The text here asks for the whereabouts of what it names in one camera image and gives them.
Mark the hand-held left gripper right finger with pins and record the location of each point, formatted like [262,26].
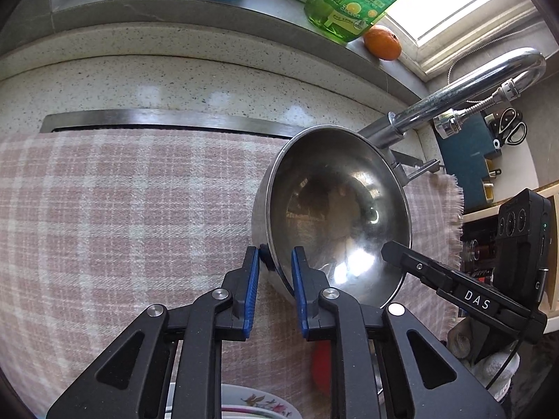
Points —
[300,288]

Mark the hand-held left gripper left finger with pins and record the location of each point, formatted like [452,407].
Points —
[250,288]

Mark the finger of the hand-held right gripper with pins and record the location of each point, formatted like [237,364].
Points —
[436,277]

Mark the large steel bowl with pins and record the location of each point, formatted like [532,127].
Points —
[332,192]

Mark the person's right hand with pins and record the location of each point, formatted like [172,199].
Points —
[498,366]

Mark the red steel bowl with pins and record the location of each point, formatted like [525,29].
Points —
[323,366]

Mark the teal knife block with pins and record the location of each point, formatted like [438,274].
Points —
[467,161]

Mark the large pink floral plate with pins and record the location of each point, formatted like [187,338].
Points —
[262,403]

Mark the black scissors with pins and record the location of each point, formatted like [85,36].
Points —
[511,128]

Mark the pink checked cloth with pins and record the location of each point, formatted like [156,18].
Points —
[131,209]

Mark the chrome faucet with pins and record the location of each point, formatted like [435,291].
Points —
[450,94]

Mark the orange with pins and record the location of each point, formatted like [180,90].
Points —
[383,42]

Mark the window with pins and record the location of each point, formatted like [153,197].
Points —
[458,8]

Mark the green dish soap bottle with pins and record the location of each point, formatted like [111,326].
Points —
[349,0]

